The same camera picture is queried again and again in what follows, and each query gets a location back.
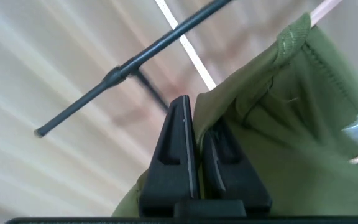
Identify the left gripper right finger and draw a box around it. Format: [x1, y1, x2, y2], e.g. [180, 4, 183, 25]
[200, 118, 273, 216]

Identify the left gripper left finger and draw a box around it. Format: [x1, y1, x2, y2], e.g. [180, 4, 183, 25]
[138, 95, 200, 218]

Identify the green printed t-shirt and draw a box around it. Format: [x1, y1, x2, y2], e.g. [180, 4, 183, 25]
[112, 12, 358, 217]

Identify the black clothes rack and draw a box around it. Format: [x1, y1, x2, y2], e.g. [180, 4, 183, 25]
[33, 0, 234, 138]

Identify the beige curtain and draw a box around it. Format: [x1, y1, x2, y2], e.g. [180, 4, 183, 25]
[0, 0, 358, 218]

